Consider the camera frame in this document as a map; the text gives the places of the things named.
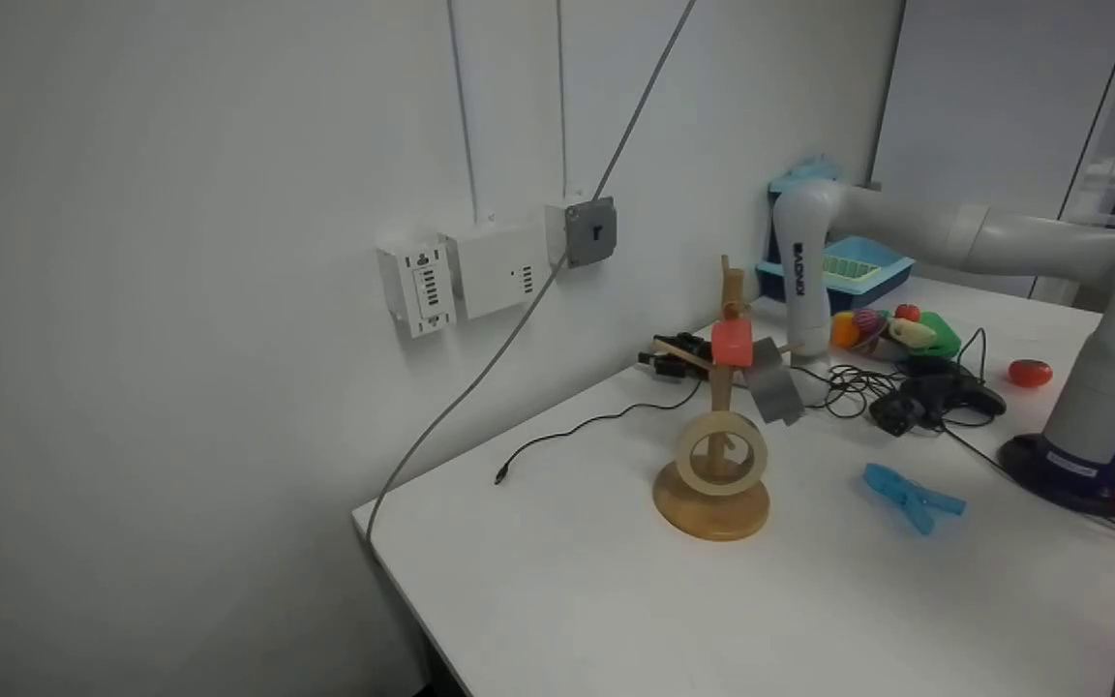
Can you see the black connector block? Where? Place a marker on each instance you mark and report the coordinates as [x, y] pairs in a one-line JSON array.
[[674, 351]]

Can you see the wooden mug stand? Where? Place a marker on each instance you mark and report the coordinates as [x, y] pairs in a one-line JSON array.
[[714, 508]]

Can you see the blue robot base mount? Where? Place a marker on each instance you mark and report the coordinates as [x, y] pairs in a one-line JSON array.
[[1064, 470]]

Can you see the black device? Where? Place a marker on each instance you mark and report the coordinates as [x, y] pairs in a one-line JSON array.
[[951, 388]]

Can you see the white wall conduit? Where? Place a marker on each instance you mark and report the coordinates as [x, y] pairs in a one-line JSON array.
[[562, 97], [462, 102]]

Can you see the grey wall socket box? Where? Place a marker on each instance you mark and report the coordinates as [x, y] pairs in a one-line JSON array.
[[590, 231]]

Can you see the beige masking tape roll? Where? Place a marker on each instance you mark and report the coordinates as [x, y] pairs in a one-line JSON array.
[[687, 445]]

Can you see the blue plastic clamp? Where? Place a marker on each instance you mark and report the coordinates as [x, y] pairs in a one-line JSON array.
[[899, 489]]

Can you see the white labelled wall box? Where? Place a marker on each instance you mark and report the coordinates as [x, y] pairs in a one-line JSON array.
[[421, 288]]

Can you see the large white wall box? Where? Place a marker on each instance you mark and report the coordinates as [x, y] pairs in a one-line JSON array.
[[497, 270]]

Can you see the orange toy fruit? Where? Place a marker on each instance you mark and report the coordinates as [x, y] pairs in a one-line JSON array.
[[847, 330]]

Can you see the light blue bin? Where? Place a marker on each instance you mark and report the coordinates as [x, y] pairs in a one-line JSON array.
[[800, 170]]

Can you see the small red object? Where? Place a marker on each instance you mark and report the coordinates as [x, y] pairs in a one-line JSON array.
[[1030, 374]]

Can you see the green yellow toy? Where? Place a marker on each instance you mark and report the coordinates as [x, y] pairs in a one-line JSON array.
[[927, 334]]

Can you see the small red toy piece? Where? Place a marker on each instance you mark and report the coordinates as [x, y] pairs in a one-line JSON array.
[[909, 311]]

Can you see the white slim robot arm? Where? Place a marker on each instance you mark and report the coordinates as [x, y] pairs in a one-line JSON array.
[[806, 255]]

